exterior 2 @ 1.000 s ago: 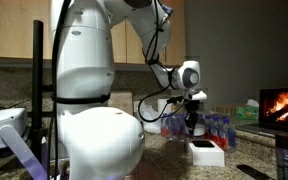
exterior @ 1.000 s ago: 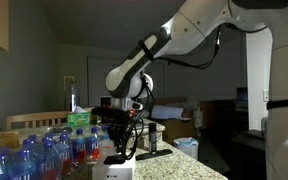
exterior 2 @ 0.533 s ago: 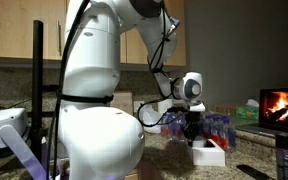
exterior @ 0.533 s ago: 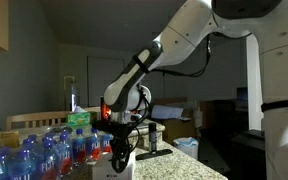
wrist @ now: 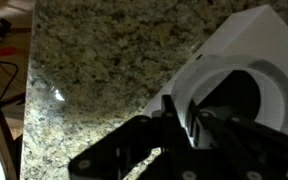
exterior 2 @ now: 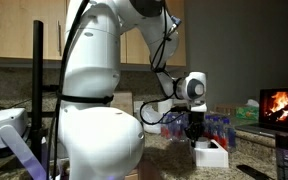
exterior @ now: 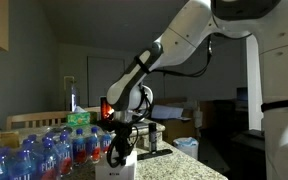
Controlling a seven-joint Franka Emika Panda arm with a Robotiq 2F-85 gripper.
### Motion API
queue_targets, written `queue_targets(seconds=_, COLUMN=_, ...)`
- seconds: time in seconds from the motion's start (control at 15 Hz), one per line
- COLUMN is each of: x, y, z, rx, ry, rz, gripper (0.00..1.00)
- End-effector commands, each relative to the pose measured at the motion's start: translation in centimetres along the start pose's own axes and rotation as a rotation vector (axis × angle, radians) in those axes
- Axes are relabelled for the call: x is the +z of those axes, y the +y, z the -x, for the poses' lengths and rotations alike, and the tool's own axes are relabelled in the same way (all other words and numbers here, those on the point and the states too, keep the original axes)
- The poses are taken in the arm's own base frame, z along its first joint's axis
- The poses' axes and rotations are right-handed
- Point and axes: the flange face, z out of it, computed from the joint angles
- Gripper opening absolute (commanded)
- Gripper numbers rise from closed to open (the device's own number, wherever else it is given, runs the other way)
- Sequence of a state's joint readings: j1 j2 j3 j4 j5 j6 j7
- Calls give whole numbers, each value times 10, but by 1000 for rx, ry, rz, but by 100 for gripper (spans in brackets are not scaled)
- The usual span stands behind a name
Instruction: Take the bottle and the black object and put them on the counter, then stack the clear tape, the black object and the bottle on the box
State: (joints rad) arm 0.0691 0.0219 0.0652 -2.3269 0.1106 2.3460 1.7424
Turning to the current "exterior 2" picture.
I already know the wooden cutting board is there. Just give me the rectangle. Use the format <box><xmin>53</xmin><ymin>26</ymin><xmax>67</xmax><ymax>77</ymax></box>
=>
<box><xmin>110</xmin><ymin>92</ymin><xmax>134</xmax><ymax>116</ymax></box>

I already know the black pole stand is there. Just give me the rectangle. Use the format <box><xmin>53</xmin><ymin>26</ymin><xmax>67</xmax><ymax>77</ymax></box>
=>
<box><xmin>26</xmin><ymin>19</ymin><xmax>62</xmax><ymax>164</ymax></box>

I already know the white wall outlet plate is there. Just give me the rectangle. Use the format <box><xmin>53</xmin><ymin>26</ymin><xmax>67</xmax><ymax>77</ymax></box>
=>
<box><xmin>133</xmin><ymin>100</ymin><xmax>146</xmax><ymax>114</ymax></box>

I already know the pale purple curved bar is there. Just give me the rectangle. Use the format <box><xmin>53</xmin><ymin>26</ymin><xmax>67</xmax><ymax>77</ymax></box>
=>
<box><xmin>0</xmin><ymin>124</ymin><xmax>51</xmax><ymax>180</ymax></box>

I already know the white paper towel roll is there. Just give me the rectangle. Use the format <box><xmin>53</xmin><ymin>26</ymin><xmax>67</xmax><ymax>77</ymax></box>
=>
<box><xmin>157</xmin><ymin>98</ymin><xmax>174</xmax><ymax>114</ymax></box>

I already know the black strap around arm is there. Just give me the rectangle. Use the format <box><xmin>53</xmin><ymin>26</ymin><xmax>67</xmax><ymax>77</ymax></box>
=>
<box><xmin>56</xmin><ymin>93</ymin><xmax>115</xmax><ymax>106</ymax></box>

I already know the white plastic bag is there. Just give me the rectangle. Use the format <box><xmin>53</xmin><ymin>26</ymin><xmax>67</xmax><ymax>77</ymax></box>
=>
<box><xmin>140</xmin><ymin>105</ymin><xmax>163</xmax><ymax>135</ymax></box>

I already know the white rounded device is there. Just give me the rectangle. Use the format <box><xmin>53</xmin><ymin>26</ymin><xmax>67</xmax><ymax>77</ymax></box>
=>
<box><xmin>0</xmin><ymin>107</ymin><xmax>31</xmax><ymax>158</ymax></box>

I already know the thick black robot hose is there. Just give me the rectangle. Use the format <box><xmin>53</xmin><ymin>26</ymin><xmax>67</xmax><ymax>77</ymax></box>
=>
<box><xmin>45</xmin><ymin>0</ymin><xmax>91</xmax><ymax>180</ymax></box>

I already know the metal cabinet door handle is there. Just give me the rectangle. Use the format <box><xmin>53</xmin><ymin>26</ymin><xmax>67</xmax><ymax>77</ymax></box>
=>
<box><xmin>56</xmin><ymin>20</ymin><xmax>62</xmax><ymax>57</ymax></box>

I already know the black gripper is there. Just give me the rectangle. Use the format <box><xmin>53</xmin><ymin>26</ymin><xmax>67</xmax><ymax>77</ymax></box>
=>
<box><xmin>184</xmin><ymin>111</ymin><xmax>206</xmax><ymax>144</ymax></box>

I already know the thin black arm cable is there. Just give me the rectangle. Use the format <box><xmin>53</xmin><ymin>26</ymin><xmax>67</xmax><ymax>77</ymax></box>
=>
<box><xmin>138</xmin><ymin>6</ymin><xmax>186</xmax><ymax>126</ymax></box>

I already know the black remote-like object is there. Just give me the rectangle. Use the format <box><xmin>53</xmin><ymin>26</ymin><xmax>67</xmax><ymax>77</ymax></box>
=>
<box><xmin>236</xmin><ymin>164</ymin><xmax>276</xmax><ymax>180</ymax></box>

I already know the black bottle with purple label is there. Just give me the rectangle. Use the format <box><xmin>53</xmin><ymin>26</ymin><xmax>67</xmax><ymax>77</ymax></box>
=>
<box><xmin>274</xmin><ymin>132</ymin><xmax>288</xmax><ymax>180</ymax></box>

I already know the wrapped Fiji water bottle pack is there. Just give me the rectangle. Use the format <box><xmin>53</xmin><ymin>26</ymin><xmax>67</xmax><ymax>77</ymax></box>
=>
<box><xmin>159</xmin><ymin>112</ymin><xmax>189</xmax><ymax>141</ymax></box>

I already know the wooden wall cabinet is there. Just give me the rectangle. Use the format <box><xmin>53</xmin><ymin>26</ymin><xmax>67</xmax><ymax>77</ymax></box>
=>
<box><xmin>0</xmin><ymin>0</ymin><xmax>187</xmax><ymax>68</ymax></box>

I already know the white box with black print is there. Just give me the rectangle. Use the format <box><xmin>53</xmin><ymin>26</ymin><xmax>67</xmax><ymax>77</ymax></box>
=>
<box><xmin>192</xmin><ymin>139</ymin><xmax>230</xmax><ymax>169</ymax></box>

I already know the laptop showing fireplace video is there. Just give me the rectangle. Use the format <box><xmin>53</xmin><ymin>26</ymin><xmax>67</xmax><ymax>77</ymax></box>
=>
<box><xmin>236</xmin><ymin>87</ymin><xmax>288</xmax><ymax>145</ymax></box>

